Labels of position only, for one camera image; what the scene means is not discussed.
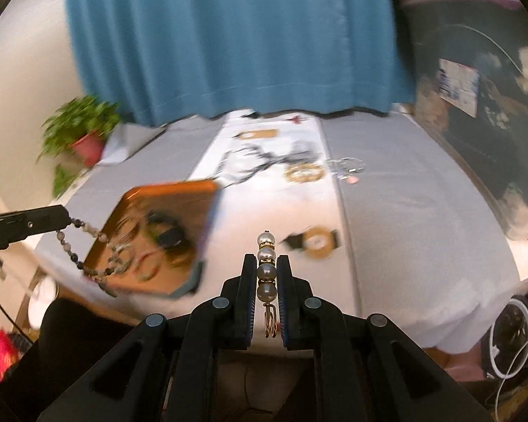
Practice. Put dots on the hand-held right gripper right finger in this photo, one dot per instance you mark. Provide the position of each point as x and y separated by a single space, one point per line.
285 299

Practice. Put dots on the black smartwatch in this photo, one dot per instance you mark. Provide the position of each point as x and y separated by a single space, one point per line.
169 233

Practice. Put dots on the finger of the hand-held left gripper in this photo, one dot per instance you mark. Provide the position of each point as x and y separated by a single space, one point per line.
39 224

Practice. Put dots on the dark printed cloth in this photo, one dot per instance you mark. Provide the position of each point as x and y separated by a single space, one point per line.
479 149

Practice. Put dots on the red plant pot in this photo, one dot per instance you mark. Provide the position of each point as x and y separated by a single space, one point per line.
89 148

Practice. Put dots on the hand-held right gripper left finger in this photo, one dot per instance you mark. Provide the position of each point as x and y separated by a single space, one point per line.
248 299

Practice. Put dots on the blue curtain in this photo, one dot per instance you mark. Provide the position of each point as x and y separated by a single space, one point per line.
229 35

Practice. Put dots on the red cloth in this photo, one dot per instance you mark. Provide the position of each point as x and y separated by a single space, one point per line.
4 356

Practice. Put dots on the green pothos plant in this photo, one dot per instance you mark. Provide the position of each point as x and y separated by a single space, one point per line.
70 118

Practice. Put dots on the grey tablecloth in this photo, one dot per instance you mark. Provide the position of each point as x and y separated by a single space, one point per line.
400 211

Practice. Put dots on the white picture card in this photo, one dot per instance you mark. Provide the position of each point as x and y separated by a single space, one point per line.
460 85

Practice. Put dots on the white round stand base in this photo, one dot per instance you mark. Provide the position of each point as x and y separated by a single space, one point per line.
42 303

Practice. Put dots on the orange metal tray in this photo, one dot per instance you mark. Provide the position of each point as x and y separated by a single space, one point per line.
176 202

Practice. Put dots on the white printed table runner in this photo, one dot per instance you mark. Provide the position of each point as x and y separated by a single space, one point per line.
255 211

